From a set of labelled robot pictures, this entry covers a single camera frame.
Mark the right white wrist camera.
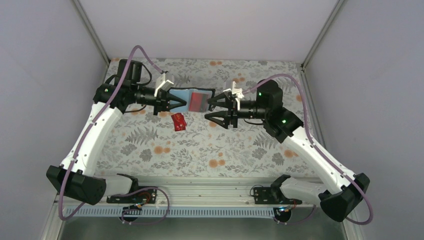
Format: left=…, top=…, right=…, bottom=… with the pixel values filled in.
left=223, top=81, right=245, bottom=100

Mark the dark red card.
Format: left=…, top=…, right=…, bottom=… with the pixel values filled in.
left=173, top=119, right=187, bottom=132

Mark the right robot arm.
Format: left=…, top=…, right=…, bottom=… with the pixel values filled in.
left=205, top=80, right=370, bottom=222

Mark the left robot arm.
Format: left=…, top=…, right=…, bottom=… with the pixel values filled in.
left=46, top=59, right=187, bottom=205

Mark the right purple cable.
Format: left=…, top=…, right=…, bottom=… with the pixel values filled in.
left=243, top=73, right=374, bottom=226

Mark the aluminium rail frame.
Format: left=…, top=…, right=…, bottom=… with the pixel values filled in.
left=53, top=176, right=353, bottom=208

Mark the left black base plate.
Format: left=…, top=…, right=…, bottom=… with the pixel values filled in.
left=106, top=186, right=158, bottom=204

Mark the black leather card holder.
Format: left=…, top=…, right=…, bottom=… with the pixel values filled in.
left=169, top=87, right=215, bottom=113

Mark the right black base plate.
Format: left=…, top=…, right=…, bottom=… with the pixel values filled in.
left=250, top=186, right=303, bottom=205

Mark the floral patterned table mat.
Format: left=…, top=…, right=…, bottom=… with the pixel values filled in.
left=96, top=58, right=316, bottom=178

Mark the purple cable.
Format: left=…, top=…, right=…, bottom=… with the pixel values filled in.
left=243, top=73, right=374, bottom=226
left=58, top=44, right=170, bottom=226

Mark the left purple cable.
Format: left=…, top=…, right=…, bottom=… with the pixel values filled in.
left=58, top=44, right=170, bottom=226

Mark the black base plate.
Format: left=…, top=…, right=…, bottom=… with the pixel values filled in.
left=250, top=186, right=303, bottom=205
left=106, top=186, right=158, bottom=204

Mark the red VIP card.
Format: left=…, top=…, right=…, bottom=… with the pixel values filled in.
left=171, top=113, right=187, bottom=126

